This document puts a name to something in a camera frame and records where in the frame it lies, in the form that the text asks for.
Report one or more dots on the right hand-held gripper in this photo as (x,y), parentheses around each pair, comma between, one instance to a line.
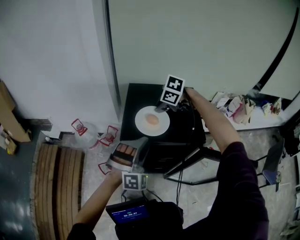
(172,90)

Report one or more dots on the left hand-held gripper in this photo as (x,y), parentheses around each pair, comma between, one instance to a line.
(134,181)

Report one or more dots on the brown egg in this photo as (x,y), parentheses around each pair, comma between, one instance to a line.
(152,119)

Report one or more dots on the black mini fridge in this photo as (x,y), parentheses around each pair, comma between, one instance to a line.
(182,131)

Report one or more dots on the white round plate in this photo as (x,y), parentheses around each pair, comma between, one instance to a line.
(143,126)

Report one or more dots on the person's right forearm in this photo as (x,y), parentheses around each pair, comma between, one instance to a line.
(211,117)

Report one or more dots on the person's left forearm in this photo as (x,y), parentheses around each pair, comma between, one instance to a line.
(93,201)

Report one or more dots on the black chest-worn screen device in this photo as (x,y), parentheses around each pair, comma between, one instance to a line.
(130,214)

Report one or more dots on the large white roller blind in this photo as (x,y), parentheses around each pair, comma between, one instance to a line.
(187,42)

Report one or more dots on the white and pink paper bag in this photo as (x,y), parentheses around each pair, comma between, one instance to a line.
(236,110)

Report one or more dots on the slatted wooden bench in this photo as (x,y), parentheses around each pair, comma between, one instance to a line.
(58,187)

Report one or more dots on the white plush toy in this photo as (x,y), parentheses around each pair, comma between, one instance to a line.
(267,107)

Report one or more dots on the person's dark purple top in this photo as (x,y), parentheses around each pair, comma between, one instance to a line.
(241,187)

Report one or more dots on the dark wooden block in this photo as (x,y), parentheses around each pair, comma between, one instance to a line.
(39,124)

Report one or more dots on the brown patterned small bag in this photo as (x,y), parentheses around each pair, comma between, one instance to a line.
(277,106)

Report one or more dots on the blue seat black chair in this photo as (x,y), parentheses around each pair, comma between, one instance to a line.
(272,159)

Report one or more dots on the small white roller blind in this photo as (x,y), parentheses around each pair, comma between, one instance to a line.
(283,79)

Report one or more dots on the black office chair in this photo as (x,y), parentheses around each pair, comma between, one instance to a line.
(293,140)

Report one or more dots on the green mesh basket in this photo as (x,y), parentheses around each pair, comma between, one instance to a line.
(278,178)

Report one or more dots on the brown cardboard box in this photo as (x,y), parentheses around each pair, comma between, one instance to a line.
(11,117)

